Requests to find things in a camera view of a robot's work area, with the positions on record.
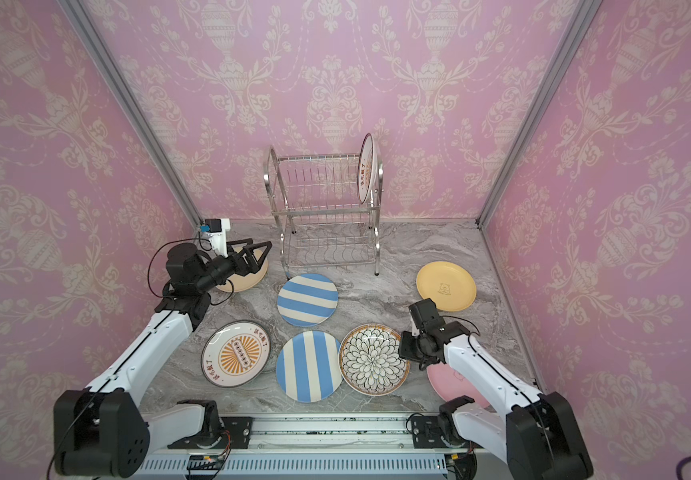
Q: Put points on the yellow plate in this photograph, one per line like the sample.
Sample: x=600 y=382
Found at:
x=450 y=286

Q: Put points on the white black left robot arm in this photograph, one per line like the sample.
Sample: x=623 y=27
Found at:
x=99 y=431

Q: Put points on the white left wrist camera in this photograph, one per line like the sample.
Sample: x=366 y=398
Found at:
x=213 y=235

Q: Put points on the blue white striped plate rear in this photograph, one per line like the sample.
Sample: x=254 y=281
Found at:
x=308 y=300

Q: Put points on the blue white striped plate front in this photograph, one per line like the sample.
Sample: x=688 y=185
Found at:
x=308 y=368

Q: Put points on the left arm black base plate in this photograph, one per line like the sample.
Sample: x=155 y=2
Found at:
x=237 y=431

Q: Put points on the pink plate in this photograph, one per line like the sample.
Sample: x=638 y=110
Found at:
x=450 y=384

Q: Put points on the blue white striped plate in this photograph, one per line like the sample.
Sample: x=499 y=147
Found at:
x=308 y=368
x=308 y=300

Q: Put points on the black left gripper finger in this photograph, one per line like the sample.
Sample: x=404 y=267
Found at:
x=255 y=255
x=241 y=247

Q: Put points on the cream plate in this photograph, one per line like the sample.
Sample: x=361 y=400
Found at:
x=238 y=283

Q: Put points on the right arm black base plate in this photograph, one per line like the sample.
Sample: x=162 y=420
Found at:
x=436 y=432

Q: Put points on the orange sunburst plate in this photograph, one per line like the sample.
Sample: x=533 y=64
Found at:
x=367 y=170
x=236 y=354

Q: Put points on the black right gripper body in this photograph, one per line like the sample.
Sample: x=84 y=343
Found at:
x=409 y=348

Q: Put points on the chrome two-tier dish rack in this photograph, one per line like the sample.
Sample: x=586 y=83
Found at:
x=316 y=208

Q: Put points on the aluminium corner post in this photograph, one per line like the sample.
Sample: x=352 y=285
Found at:
x=577 y=29
x=80 y=19

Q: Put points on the left aluminium corner post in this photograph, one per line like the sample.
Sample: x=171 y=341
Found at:
x=80 y=19

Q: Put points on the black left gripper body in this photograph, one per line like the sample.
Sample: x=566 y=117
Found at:
x=226 y=269

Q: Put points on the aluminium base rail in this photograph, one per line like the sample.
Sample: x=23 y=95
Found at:
x=302 y=445

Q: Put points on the black white floral plate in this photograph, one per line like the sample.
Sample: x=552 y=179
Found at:
x=369 y=360

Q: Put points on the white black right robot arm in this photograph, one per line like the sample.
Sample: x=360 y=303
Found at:
x=535 y=434

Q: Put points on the small circuit board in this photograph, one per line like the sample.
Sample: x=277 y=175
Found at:
x=205 y=463

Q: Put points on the right aluminium corner post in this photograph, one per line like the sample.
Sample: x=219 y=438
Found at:
x=577 y=29

